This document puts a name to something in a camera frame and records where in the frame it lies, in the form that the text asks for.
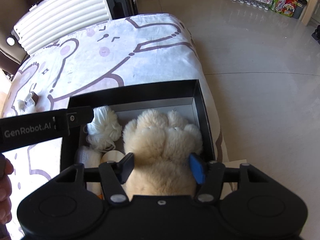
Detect grey trash bin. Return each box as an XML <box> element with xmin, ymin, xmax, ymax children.
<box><xmin>292</xmin><ymin>0</ymin><xmax>308</xmax><ymax>20</ymax></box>

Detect white ribbed suitcase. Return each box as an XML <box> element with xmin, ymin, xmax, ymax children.
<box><xmin>11</xmin><ymin>0</ymin><xmax>139</xmax><ymax>55</ymax></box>

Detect white yarn ball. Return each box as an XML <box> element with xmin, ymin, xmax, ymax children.
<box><xmin>86</xmin><ymin>106</ymin><xmax>123</xmax><ymax>153</ymax></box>

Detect cream plush paw keychain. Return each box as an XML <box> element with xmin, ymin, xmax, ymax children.
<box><xmin>122</xmin><ymin>109</ymin><xmax>203</xmax><ymax>197</ymax></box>

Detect black cardboard box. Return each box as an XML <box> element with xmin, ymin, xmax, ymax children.
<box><xmin>60</xmin><ymin>79</ymin><xmax>217</xmax><ymax>200</ymax></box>

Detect small white bow ornament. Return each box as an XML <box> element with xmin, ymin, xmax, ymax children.
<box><xmin>16</xmin><ymin>92</ymin><xmax>38</xmax><ymax>112</ymax></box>

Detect bear printed blanket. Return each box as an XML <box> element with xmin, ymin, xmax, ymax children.
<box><xmin>0</xmin><ymin>12</ymin><xmax>223</xmax><ymax>230</ymax></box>

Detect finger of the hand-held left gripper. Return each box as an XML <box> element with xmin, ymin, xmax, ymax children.
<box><xmin>53</xmin><ymin>106</ymin><xmax>95</xmax><ymax>136</ymax></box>

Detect round beige wooden disc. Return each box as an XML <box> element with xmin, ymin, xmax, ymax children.
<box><xmin>101</xmin><ymin>150</ymin><xmax>126</xmax><ymax>166</ymax></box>

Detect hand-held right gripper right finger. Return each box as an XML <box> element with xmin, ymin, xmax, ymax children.
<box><xmin>188</xmin><ymin>153</ymin><xmax>272</xmax><ymax>203</ymax></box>

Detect person's left hand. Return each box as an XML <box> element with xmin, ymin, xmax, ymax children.
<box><xmin>0</xmin><ymin>158</ymin><xmax>15</xmax><ymax>230</ymax></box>

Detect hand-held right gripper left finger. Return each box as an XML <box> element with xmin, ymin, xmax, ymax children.
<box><xmin>54</xmin><ymin>152</ymin><xmax>135</xmax><ymax>203</ymax></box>

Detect cream kitchen cabinets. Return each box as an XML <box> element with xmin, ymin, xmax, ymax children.
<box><xmin>299</xmin><ymin>0</ymin><xmax>320</xmax><ymax>27</ymax></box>

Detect white plastic bag roll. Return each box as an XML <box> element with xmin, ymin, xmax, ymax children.
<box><xmin>74</xmin><ymin>147</ymin><xmax>104</xmax><ymax>200</ymax></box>

